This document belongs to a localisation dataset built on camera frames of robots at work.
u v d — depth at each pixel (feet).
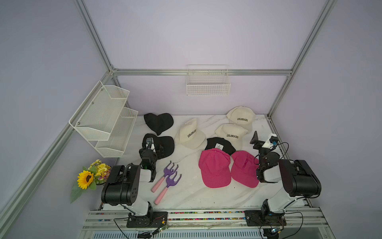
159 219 2.40
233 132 3.36
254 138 2.67
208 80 3.10
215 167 2.82
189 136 3.39
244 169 2.87
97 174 2.09
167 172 2.95
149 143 2.61
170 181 2.83
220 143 3.15
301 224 2.35
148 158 2.34
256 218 2.40
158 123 3.66
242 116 3.66
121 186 1.46
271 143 2.36
